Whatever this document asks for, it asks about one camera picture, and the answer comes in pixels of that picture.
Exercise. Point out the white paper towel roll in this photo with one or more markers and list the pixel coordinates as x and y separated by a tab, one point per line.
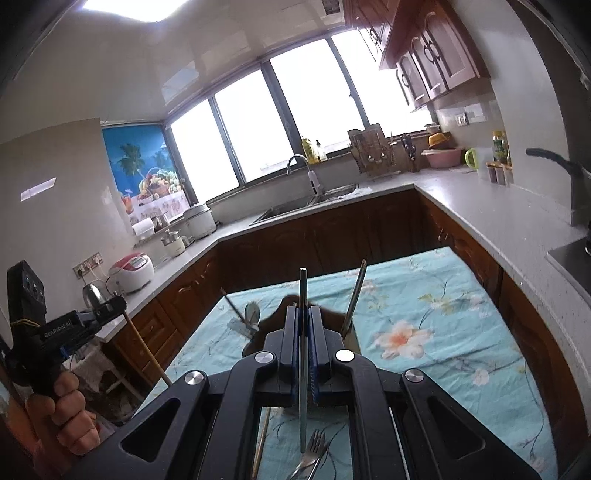
143	227

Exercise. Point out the metal cup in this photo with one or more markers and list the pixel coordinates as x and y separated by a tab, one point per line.
161	221

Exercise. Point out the spice jar set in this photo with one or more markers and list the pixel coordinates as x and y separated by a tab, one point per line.
499	173

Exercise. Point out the ceiling light panel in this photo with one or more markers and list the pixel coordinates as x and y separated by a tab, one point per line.
129	7

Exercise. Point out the metal spoon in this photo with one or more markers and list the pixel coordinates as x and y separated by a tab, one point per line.
252	313

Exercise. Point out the person's left forearm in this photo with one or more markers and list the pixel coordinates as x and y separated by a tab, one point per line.
18	443

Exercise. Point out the wall power strip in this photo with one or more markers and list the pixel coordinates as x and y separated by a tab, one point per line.
87	264

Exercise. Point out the white paper sheet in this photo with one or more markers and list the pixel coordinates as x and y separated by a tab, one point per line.
38	189

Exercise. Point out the black scissors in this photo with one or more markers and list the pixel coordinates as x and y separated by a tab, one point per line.
408	150

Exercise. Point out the wooden lower cabinets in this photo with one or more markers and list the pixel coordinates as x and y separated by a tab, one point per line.
323	240

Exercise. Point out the yellow bowl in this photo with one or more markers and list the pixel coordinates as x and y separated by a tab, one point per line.
439	140

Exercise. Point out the pink basin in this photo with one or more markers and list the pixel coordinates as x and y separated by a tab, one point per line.
443	158

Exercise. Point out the red and white rice cooker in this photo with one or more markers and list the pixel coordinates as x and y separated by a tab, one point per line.
131	272

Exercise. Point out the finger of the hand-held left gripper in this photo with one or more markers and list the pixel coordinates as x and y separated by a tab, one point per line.
108	308
81	344

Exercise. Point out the wooden knife rack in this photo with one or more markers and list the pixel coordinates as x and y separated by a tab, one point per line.
371	150

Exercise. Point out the small white pot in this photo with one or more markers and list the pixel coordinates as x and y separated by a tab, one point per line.
173	242

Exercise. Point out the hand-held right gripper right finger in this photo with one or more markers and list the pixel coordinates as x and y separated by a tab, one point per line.
317	350

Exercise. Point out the fruit wall poster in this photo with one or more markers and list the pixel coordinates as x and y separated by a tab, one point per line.
143	170

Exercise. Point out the black pan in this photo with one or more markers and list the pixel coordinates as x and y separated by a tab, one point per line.
554	159

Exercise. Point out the green label bottle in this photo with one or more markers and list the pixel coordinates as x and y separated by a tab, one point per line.
500	145

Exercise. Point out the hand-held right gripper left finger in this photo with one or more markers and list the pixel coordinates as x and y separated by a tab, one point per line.
291	341

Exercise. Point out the wooden utensil holder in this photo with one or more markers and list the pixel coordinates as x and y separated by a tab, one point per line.
332	318

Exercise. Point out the person's left hand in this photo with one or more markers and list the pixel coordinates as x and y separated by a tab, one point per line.
69	410

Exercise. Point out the black stove top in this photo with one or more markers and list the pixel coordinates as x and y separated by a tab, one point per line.
570	261

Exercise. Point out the metal fork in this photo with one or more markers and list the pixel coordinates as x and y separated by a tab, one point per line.
316	444

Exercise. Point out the teal floral tablecloth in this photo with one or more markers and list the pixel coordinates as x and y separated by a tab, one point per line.
415	300

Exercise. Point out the stainless steel utensil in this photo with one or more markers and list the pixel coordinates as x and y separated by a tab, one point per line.
303	295

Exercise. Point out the kitchen window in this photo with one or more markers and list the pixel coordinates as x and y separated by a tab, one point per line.
300	106

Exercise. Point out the white wall socket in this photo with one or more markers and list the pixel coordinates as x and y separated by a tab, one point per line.
461	119

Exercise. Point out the wooden chopstick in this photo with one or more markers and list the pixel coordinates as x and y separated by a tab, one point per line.
233	307
147	350
355	295
262	438

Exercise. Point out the chrome faucet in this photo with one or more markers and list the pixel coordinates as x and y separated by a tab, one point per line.
314	180

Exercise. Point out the wooden upper cabinets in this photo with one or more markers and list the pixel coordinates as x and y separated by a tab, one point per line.
415	50

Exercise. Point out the steel sink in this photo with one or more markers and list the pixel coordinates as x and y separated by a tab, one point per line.
304	203

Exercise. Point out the yellow bottle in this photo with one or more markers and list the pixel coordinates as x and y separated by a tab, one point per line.
308	150

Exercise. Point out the wooden stool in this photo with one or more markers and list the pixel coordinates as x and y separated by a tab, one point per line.
111	383

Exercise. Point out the grey kitchen countertop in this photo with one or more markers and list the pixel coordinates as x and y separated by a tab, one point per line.
485	207

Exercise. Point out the wooden cabinets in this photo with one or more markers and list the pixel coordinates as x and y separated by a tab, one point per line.
415	50
323	240

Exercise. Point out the metal kettle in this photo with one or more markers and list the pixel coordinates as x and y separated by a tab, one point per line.
97	295

